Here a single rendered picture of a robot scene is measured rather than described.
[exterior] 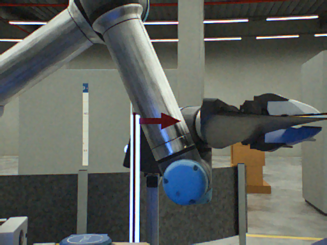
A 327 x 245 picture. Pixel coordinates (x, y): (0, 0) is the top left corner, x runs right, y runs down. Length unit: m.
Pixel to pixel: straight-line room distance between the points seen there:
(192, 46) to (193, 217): 2.74
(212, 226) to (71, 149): 4.48
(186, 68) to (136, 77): 4.17
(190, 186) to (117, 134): 6.01
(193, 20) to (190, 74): 0.57
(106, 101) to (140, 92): 6.01
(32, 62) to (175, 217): 1.68
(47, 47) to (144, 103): 0.28
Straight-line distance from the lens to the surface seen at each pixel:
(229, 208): 2.77
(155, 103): 0.78
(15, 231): 0.90
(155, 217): 1.16
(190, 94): 4.93
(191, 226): 2.59
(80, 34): 0.97
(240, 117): 0.55
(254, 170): 8.77
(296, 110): 0.72
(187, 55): 4.98
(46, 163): 7.04
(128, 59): 0.80
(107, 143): 6.78
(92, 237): 0.39
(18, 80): 1.01
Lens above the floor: 1.17
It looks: 1 degrees up
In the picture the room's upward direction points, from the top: straight up
